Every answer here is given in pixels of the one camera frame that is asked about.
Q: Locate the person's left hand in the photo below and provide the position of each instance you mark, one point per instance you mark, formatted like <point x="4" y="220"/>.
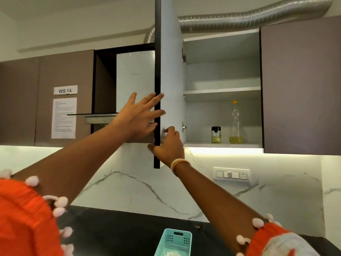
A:
<point x="133" y="119"/>

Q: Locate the person's right hand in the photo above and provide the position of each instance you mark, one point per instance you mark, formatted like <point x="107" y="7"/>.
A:
<point x="170" y="149"/>

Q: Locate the person's left thumb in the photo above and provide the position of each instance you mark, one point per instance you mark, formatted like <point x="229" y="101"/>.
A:
<point x="132" y="99"/>

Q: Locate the person's left middle finger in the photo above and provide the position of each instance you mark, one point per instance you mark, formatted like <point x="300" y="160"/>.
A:
<point x="156" y="101"/>

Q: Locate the person's right thumb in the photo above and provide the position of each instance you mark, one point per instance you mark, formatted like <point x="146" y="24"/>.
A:
<point x="170" y="130"/>

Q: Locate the person's left little finger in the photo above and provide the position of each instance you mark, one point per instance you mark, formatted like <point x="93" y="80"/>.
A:
<point x="151" y="127"/>

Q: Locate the white-lined cabinet door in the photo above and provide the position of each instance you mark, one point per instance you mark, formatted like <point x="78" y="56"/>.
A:
<point x="170" y="63"/>

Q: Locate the person's left forearm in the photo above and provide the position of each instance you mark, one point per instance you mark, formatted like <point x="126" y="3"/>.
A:
<point x="69" y="162"/>

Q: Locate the person's right forearm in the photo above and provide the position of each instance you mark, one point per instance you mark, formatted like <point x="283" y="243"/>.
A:
<point x="213" y="205"/>

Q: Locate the metal cabinet door hinge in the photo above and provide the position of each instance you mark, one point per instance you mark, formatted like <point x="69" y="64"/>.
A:
<point x="183" y="56"/>
<point x="183" y="127"/>

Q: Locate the steel and glass range hood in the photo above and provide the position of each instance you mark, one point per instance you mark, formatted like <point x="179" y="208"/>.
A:
<point x="133" y="77"/>

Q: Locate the gold and white wrist bangles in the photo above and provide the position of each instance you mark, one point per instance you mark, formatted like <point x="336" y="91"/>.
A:
<point x="178" y="163"/>

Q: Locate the small black-lidded glass jar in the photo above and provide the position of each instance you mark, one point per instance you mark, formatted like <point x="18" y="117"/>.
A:
<point x="216" y="134"/>

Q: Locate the under-cabinet light strip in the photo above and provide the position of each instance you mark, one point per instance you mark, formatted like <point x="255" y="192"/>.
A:
<point x="225" y="151"/>

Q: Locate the white cabinet shelf board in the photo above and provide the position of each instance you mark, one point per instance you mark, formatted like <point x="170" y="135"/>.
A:
<point x="222" y="93"/>

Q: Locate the clear plastic oil bottle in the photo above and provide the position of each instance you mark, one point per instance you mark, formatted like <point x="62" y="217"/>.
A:
<point x="235" y="125"/>

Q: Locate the small white paper label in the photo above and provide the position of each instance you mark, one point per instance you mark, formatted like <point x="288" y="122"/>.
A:
<point x="65" y="90"/>

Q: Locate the brown cabinet door with papers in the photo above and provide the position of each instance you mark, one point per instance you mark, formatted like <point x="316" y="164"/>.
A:
<point x="69" y="69"/>

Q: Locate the white printed instruction sheet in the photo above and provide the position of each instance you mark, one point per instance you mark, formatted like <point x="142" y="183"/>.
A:
<point x="64" y="118"/>

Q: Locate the teal plastic basket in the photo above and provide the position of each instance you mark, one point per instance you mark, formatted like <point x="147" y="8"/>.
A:
<point x="173" y="241"/>

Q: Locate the plain brown cabinet door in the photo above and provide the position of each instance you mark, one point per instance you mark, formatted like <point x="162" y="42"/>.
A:
<point x="17" y="103"/>

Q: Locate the wide brown cabinet door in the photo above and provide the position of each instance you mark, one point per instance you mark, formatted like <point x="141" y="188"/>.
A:
<point x="301" y="87"/>

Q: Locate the orange pom-pom right sleeve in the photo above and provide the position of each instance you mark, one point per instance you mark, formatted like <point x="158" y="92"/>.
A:
<point x="274" y="242"/>

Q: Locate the orange pom-pom sleeve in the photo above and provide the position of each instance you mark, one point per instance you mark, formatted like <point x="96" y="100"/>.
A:
<point x="274" y="242"/>
<point x="24" y="218"/>

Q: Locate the orange pom-pom left sleeve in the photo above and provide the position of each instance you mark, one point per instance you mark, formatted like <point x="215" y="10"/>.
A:
<point x="24" y="218"/>

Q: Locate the white open wall cabinet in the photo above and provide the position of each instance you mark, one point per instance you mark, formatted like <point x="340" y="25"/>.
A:
<point x="221" y="69"/>

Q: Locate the white wall switch panel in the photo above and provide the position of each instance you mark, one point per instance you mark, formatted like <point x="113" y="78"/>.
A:
<point x="231" y="174"/>

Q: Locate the silver flexible exhaust duct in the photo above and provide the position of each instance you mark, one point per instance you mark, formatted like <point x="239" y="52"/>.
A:
<point x="253" y="15"/>

